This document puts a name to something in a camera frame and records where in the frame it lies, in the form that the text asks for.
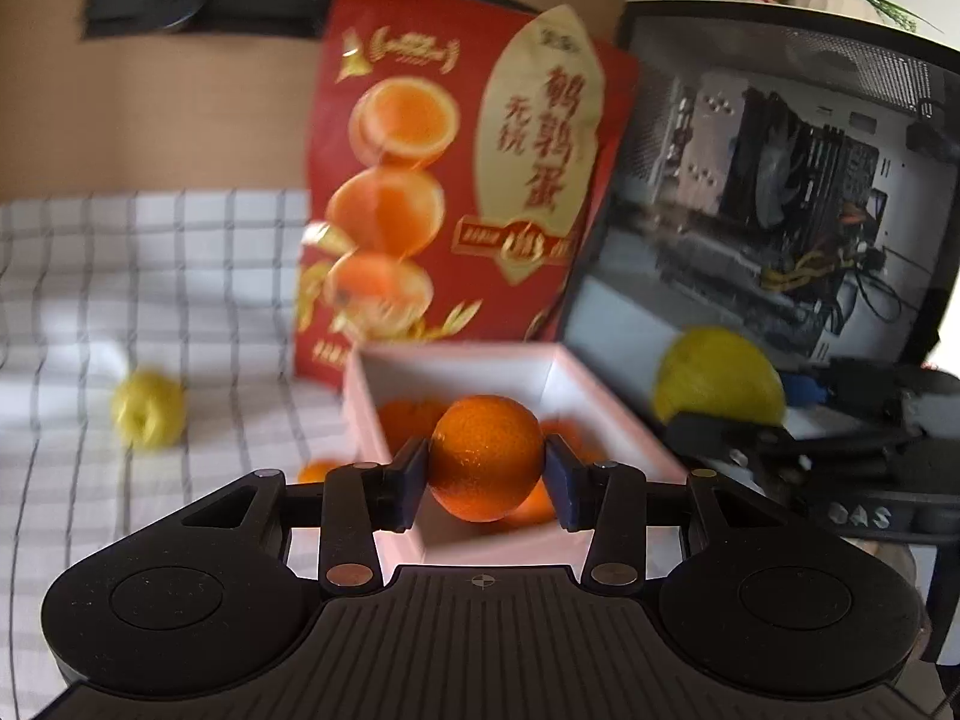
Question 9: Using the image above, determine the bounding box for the pink cardboard box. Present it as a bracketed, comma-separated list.
[343, 343, 689, 568]

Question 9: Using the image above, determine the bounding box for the large yellow-green citrus fruit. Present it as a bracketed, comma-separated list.
[654, 326, 787, 429]

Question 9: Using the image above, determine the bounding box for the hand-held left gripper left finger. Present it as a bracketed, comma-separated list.
[180, 435, 431, 592]

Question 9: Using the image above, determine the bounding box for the white checked tablecloth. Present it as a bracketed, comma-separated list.
[0, 191, 355, 695]

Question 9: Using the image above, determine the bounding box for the large mandarin orange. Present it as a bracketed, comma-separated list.
[375, 399, 445, 458]

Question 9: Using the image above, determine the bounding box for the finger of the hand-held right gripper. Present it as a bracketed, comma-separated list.
[782, 358, 905, 422]
[666, 410, 815, 482]

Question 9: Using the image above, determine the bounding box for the black computer case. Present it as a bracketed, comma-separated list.
[555, 0, 960, 442]

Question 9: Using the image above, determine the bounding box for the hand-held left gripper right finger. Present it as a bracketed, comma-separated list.
[546, 436, 807, 590]

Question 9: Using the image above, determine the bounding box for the red printed bag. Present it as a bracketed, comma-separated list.
[294, 0, 639, 384]

